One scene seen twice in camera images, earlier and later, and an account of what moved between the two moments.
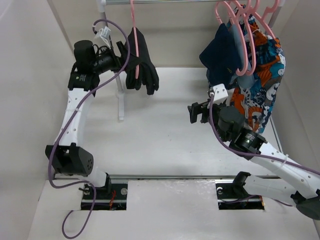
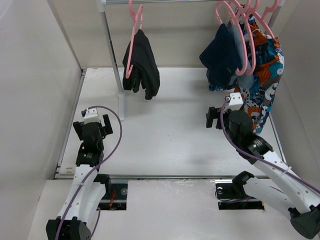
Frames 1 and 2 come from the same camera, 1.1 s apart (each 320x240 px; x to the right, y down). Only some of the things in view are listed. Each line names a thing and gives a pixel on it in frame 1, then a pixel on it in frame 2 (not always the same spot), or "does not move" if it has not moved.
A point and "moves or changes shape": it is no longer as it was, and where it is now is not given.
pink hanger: [137, 68] moves or changes shape
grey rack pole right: [280, 4] does not move
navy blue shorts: [221, 57] does not move
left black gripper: [118, 60] -> [105, 129]
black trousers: [147, 75] moves or changes shape
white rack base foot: [120, 96] does not move
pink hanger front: [235, 19] does not move
